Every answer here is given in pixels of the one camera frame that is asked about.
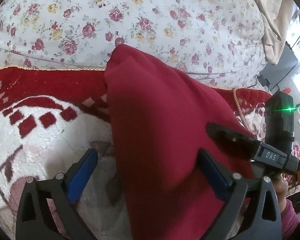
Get floral white quilt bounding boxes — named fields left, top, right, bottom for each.
left=0, top=0, right=266, bottom=88

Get black power adapter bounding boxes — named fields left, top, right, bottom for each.
left=257, top=75, right=270, bottom=88

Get beige curtain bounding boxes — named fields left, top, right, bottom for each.
left=257, top=0, right=294, bottom=65

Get pink sleeve forearm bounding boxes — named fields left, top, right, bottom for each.
left=281, top=199, right=300, bottom=238

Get dark red garment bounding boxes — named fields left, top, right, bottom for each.
left=104, top=45, right=253, bottom=239

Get red white plush blanket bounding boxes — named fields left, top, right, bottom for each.
left=0, top=67, right=270, bottom=239

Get right hand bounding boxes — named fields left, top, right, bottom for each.
left=272, top=175, right=288, bottom=212

